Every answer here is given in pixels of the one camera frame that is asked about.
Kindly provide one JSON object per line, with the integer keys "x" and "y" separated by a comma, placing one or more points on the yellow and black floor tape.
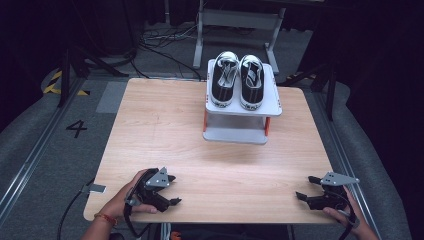
{"x": 51, "y": 87}

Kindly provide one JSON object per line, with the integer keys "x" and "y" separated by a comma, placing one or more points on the black tripod stand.
{"x": 71, "y": 66}

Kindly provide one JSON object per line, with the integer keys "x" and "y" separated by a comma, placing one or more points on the grey metal floor rail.
{"x": 31, "y": 156}
{"x": 328, "y": 130}

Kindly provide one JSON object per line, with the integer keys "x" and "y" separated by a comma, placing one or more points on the white table leg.
{"x": 165, "y": 231}

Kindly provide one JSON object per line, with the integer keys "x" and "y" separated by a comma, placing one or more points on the grey table edge clamp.
{"x": 95, "y": 188}

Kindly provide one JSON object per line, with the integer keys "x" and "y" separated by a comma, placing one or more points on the white two-tier shoe rack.
{"x": 240, "y": 128}

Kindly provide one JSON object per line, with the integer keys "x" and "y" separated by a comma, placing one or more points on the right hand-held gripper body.
{"x": 333, "y": 196}

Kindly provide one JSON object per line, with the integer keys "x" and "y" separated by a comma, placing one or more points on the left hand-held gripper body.
{"x": 150, "y": 191}

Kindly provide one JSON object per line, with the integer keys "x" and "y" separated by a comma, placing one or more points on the grey metal stand frame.
{"x": 233, "y": 18}

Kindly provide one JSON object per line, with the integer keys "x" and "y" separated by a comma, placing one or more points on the black and white canvas shoe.
{"x": 224, "y": 80}
{"x": 251, "y": 83}

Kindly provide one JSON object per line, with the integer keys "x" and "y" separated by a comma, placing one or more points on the person's left hand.
{"x": 116, "y": 205}

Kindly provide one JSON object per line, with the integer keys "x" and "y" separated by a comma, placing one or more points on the black metal stand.
{"x": 328, "y": 90}

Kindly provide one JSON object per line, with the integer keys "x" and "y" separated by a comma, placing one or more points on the person's right hand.
{"x": 353, "y": 220}

